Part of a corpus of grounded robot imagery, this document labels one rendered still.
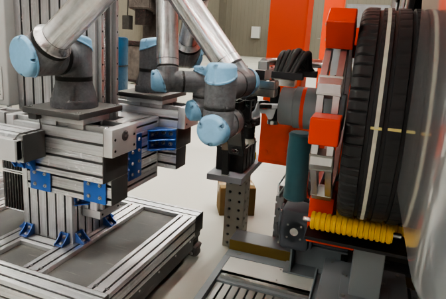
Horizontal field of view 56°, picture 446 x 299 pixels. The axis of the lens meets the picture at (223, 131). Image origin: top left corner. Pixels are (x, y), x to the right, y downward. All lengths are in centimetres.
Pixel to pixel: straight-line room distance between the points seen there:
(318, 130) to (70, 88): 77
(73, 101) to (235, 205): 108
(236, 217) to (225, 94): 129
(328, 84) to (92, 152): 74
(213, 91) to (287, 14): 92
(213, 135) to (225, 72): 15
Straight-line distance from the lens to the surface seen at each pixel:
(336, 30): 120
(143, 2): 914
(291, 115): 138
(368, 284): 157
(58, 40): 126
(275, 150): 189
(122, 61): 524
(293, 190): 160
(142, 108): 183
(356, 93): 110
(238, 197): 215
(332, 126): 107
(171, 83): 142
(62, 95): 141
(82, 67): 141
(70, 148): 143
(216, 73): 97
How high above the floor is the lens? 107
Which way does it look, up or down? 13 degrees down
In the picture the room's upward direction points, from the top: 3 degrees clockwise
